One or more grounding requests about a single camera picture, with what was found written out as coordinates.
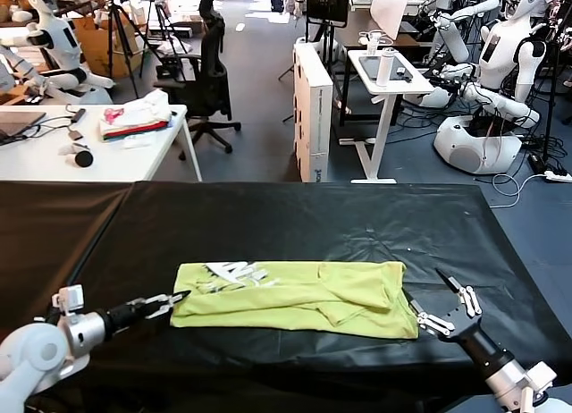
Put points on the white power strip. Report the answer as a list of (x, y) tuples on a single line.
[(557, 176)]

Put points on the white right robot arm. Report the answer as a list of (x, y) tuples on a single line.
[(509, 377)]

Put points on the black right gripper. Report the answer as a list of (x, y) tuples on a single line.
[(469, 334)]

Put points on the white water bottle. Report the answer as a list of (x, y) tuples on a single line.
[(385, 67)]

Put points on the matte black table cloth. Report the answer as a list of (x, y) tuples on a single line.
[(44, 252)]

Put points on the short black tripod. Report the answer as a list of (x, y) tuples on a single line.
[(159, 11)]

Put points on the stack of folded clothes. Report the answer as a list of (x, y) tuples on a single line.
[(136, 119)]

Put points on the black power strip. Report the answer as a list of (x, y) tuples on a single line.
[(535, 162)]

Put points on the brown cardboard box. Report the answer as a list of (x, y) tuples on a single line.
[(98, 52)]

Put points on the tall black tripod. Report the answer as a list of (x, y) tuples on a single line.
[(111, 37)]

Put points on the large black table cover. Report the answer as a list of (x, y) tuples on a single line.
[(313, 225)]

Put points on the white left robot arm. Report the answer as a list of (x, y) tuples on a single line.
[(40, 350)]

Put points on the white humanoid robot left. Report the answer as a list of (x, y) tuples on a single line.
[(60, 38)]

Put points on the small grey device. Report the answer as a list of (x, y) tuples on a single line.
[(77, 134)]

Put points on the tall white cardboard box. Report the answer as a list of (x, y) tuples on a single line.
[(313, 118)]

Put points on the white humanoid robot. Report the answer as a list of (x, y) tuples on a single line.
[(60, 38), (496, 51)]

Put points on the yellow-green t-shirt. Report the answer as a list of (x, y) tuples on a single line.
[(290, 305)]

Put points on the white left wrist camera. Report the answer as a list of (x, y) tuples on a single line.
[(69, 299)]

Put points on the black tripod stand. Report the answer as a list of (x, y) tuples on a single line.
[(327, 2)]

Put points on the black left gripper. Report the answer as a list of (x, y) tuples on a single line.
[(123, 317)]

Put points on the brown desk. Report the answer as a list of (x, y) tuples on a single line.
[(358, 28)]

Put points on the black stand pole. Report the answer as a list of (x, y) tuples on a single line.
[(551, 95)]

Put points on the dark usb adapter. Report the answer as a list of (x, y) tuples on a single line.
[(78, 115)]

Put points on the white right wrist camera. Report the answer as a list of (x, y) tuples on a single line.
[(540, 379)]

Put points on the white humanoid robot raised arm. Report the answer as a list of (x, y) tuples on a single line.
[(452, 37)]

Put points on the small white standing desk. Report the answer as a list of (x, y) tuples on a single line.
[(418, 87)]

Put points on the grey laptop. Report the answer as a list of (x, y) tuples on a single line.
[(20, 123)]

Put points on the white office table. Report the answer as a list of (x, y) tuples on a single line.
[(36, 162)]

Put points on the black and white controller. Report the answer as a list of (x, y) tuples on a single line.
[(83, 159)]

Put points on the white humanoid robot right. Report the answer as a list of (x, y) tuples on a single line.
[(496, 51)]

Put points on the white curved sheet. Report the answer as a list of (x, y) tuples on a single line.
[(389, 10)]

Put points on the dark tablet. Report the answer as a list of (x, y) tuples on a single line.
[(369, 67)]

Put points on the black office chair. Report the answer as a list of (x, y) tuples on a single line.
[(213, 73)]

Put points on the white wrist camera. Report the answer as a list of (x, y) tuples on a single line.
[(69, 299), (540, 379)]

